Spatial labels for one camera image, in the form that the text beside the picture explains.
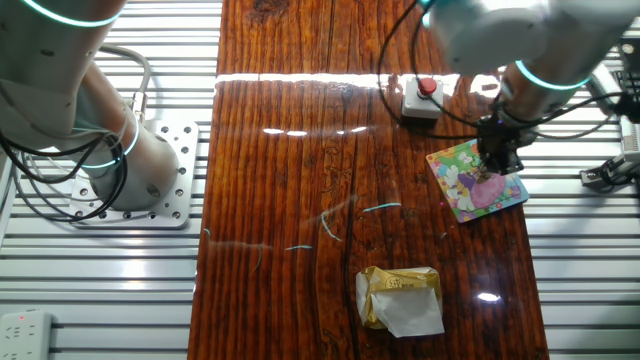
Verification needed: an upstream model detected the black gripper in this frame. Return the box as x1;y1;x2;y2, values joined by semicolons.
474;107;539;177

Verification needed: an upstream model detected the colourful butterfly puzzle board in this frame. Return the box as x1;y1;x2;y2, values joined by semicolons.
425;138;530;224

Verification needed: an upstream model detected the white box with red button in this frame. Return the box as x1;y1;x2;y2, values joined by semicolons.
401;75;445;121

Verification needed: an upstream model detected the black computer keyboard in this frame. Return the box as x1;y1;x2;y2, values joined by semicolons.
613;69;640;96

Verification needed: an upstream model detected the gold foil snack packet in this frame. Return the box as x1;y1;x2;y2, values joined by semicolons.
355;265;446;339

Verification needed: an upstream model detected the black mounting plate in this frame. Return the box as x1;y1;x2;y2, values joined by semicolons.
618;37;640;74

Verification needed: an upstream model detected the white power strip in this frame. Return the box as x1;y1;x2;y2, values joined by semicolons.
0;309;54;360

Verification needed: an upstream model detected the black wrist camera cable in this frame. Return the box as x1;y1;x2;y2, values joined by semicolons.
376;0;624;141

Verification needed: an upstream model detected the silver ridged camera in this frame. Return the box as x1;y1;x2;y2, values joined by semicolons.
618;117;640;156

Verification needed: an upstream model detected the black cable plug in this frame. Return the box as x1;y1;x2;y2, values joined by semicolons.
613;92;640;124

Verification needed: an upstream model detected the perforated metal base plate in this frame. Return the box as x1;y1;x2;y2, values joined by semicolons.
69;119;200;230

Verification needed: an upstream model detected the thick grey cable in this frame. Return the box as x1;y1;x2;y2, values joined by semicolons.
99;43;153;124

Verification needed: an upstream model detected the black cable bundle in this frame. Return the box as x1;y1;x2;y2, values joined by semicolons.
0;129;130;224

